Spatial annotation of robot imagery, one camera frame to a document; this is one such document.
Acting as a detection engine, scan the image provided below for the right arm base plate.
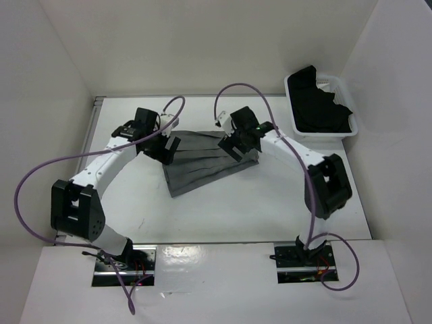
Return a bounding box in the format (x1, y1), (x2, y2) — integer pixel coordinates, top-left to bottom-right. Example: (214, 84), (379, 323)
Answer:
(269, 240), (339, 284)

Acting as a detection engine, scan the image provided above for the grey pleated skirt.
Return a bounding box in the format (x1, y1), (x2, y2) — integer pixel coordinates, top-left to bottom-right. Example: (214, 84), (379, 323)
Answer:
(163, 130), (259, 198)

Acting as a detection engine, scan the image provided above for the white plastic basket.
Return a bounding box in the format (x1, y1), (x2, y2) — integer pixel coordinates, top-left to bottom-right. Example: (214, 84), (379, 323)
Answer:
(284, 74), (358, 142)

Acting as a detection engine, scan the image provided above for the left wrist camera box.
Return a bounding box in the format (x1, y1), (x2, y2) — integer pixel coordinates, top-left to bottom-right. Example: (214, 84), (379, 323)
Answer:
(159, 114), (180, 138)

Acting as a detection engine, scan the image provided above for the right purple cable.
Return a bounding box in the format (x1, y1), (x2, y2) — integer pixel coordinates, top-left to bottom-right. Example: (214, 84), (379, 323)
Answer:
(214, 82), (360, 291)

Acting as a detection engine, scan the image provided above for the purple cable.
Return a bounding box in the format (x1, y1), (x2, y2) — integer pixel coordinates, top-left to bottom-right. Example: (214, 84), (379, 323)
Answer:
(214, 82), (360, 291)
(13, 96), (186, 315)

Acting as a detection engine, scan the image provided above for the black skirt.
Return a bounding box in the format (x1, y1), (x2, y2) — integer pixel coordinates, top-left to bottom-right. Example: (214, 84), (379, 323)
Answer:
(287, 65), (352, 133)

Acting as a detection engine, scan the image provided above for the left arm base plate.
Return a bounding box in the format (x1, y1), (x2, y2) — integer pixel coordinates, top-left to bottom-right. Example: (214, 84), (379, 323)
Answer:
(82, 247), (157, 288)

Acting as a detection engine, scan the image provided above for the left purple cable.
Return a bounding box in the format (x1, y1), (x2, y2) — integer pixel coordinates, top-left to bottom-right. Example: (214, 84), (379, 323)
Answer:
(13, 96), (186, 315)

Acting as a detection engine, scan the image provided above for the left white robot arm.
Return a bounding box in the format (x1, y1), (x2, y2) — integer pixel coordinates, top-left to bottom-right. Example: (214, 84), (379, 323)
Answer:
(51, 108), (180, 270)

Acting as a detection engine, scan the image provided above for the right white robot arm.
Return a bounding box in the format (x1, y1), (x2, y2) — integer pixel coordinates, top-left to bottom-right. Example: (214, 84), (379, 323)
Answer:
(215, 107), (352, 265)

